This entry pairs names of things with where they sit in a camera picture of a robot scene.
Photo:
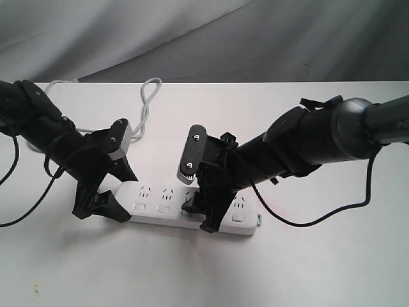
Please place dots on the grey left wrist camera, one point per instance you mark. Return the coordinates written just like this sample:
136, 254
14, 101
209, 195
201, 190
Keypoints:
118, 140

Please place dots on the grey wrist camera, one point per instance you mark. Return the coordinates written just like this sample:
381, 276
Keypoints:
118, 140
192, 154

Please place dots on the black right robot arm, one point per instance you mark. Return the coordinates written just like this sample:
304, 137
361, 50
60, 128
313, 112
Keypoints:
298, 143

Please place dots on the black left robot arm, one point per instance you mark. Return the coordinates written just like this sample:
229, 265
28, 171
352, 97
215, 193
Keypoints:
27, 111

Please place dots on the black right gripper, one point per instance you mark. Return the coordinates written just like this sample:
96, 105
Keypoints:
214, 198

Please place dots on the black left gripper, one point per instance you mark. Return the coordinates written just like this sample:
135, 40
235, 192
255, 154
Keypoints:
89, 163

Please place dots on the white five-outlet power strip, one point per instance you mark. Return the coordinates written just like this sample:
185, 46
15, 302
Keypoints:
162, 205

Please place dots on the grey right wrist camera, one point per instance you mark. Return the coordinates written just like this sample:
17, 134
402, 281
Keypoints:
192, 154

